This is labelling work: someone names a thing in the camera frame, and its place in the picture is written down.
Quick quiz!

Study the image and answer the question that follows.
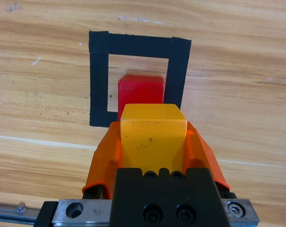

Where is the black tape square outline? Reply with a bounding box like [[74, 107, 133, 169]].
[[88, 30, 192, 128]]

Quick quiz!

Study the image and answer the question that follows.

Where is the silver aluminium rail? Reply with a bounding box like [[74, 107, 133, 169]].
[[0, 201, 43, 225]]

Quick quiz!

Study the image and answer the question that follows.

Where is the red wooden block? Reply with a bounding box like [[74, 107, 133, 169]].
[[118, 75, 166, 121]]

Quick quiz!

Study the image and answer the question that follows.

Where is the yellow wooden block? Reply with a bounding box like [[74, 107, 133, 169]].
[[120, 103, 188, 175]]

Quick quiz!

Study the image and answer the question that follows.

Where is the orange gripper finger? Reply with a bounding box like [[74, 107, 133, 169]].
[[182, 120, 232, 191], [81, 122, 132, 200]]

